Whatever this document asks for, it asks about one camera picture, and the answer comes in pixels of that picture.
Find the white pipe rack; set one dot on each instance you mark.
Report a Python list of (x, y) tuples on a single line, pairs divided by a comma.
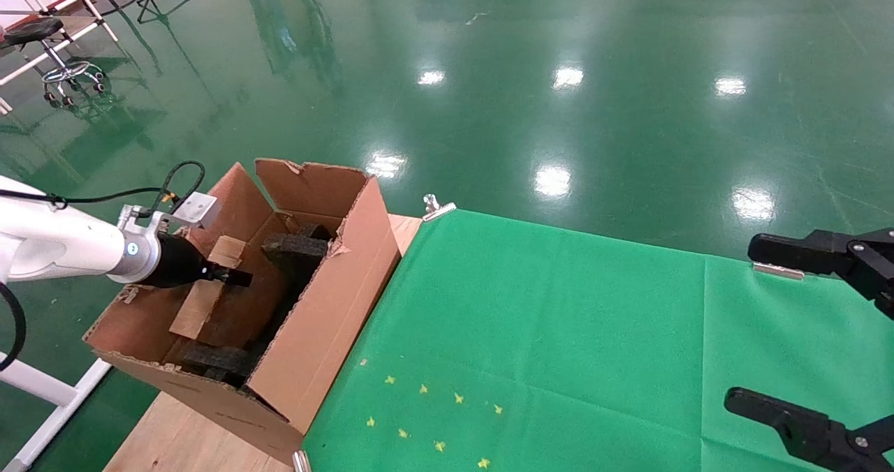
[(14, 75)]

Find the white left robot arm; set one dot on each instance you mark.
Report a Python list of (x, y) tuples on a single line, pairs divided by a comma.
[(56, 241)]

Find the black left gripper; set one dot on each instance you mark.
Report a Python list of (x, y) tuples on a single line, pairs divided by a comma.
[(174, 266)]

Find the small taped cardboard box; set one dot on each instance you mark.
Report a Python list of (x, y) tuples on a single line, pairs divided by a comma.
[(195, 311)]

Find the white tube frame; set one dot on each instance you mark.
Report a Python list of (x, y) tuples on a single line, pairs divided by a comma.
[(42, 387)]

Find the large green table cloth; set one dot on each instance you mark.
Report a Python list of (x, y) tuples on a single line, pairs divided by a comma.
[(559, 332)]

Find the black stool with chrome base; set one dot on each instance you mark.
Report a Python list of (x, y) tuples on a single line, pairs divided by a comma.
[(31, 31)]

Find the large open cardboard carton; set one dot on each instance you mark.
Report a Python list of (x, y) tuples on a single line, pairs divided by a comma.
[(328, 332)]

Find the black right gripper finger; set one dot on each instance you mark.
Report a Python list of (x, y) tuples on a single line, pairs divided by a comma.
[(810, 433), (838, 255)]

